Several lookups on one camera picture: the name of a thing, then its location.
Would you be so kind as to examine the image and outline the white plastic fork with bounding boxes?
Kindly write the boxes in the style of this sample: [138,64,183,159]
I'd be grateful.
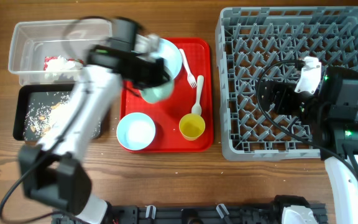
[179,49,197,88]

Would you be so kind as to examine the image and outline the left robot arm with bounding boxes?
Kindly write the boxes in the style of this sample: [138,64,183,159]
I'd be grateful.
[16,17,170,223]

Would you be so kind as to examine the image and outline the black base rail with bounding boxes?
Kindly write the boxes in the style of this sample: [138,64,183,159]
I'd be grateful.
[51,203,328,224]

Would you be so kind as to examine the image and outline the clear plastic bin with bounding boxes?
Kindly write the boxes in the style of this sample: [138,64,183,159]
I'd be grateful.
[8,19,112,86]

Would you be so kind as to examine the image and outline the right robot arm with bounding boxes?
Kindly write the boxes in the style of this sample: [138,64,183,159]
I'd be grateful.
[255,61,358,223]

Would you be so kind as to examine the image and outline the green bowl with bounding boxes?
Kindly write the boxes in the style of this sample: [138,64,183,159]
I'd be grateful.
[140,80,175,104]

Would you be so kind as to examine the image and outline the large light blue plate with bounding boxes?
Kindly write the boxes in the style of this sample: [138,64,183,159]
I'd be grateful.
[151,39,183,80]

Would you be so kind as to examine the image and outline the white plastic spoon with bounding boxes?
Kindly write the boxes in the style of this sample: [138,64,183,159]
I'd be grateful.
[191,75,204,115]

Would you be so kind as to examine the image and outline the red serving tray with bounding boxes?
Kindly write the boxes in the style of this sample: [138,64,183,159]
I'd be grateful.
[120,37,214,153]

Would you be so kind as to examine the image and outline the grey dishwasher rack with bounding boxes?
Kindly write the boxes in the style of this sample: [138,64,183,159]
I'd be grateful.
[215,6,358,161]

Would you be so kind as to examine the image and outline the black waste tray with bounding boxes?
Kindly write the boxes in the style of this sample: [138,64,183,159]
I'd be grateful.
[12,83,104,142]

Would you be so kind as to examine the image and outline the small light blue bowl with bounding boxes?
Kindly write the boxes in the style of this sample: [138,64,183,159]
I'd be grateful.
[116,112,156,151]

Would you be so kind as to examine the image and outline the yellow plastic cup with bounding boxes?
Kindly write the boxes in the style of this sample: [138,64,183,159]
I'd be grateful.
[179,113,206,141]

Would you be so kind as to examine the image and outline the food scraps and rice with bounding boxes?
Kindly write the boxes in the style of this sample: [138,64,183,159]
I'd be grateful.
[25,93,101,138]

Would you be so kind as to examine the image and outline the red snack wrapper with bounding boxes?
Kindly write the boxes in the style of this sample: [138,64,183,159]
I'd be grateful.
[43,55,83,72]

